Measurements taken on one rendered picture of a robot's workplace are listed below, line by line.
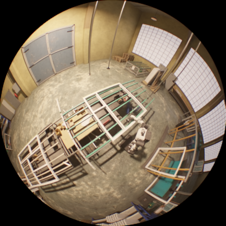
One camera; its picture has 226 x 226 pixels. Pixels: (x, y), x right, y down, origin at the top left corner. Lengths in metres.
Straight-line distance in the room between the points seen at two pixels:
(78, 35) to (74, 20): 1.56
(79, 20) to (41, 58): 3.81
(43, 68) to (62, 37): 2.71
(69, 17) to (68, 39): 2.05
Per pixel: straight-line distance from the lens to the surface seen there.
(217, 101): 10.04
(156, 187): 4.29
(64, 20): 6.79
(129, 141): 2.53
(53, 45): 6.35
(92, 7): 7.24
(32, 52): 6.63
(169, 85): 8.17
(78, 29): 6.75
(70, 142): 2.03
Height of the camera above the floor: 2.48
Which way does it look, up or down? 62 degrees down
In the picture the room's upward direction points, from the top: 22 degrees clockwise
